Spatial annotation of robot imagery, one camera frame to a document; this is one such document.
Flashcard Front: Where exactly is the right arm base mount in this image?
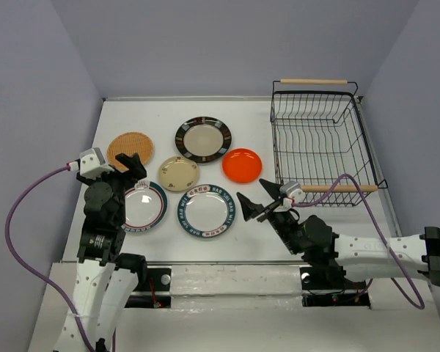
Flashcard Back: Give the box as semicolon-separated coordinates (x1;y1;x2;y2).
299;266;370;307

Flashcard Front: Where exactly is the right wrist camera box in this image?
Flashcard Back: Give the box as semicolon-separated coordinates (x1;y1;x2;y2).
279;181;306;203

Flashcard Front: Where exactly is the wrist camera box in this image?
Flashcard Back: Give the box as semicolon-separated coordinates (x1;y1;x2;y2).
279;181;306;203
79;147;113;179

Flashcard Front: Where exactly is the teal rim Hao Wei plate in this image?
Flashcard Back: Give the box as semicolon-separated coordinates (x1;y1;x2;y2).
177;184;236;239

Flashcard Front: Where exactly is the black rimmed beige plate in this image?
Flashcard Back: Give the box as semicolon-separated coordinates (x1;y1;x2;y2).
175;117;232;164

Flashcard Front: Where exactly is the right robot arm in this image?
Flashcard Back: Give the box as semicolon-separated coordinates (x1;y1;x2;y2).
237;179;440;287

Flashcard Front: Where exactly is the orange plate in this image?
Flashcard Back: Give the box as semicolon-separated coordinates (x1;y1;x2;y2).
221;148;263;183

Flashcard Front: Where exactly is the black wire dish rack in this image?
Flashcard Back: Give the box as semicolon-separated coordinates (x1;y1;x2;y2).
270;78;388;207

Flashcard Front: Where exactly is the white plate teal red rim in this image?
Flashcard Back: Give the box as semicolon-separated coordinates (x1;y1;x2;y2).
122;180;168;235

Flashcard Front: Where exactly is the woven bamboo round plate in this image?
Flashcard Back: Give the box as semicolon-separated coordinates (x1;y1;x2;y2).
107;132;155;171

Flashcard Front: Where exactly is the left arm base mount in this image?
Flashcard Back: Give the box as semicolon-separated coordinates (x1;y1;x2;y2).
125;266;172;309

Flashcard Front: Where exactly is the small cream floral plate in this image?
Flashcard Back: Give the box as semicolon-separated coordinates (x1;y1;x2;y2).
158;156;200;192

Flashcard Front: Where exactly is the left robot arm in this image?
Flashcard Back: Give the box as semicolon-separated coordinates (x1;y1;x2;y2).
54;148;147;351

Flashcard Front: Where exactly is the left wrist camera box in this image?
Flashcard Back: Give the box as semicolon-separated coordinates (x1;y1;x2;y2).
79;147;113;179

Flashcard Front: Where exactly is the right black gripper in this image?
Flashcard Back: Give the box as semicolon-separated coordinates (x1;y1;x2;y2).
236;177;302;254

